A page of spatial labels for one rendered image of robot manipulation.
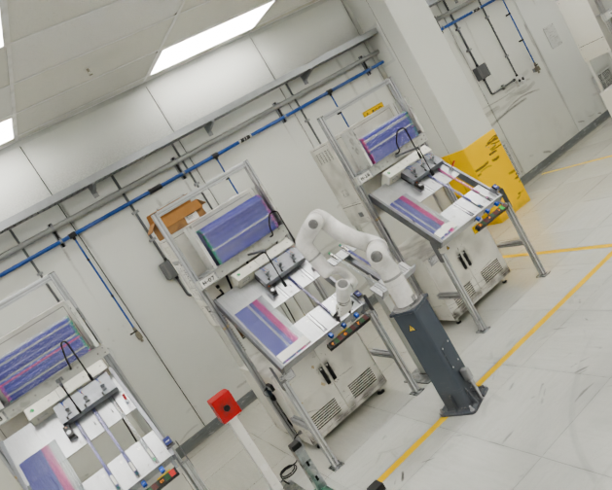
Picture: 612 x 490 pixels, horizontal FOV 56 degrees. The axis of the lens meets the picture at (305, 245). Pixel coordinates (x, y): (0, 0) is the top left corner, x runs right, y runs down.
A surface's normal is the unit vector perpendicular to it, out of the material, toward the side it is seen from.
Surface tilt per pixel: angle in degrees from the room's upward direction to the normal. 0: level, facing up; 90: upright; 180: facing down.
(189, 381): 90
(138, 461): 47
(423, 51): 90
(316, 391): 90
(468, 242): 90
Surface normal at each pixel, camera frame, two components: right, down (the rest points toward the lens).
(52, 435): -0.04, -0.65
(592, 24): -0.75, 0.52
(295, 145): 0.43, -0.10
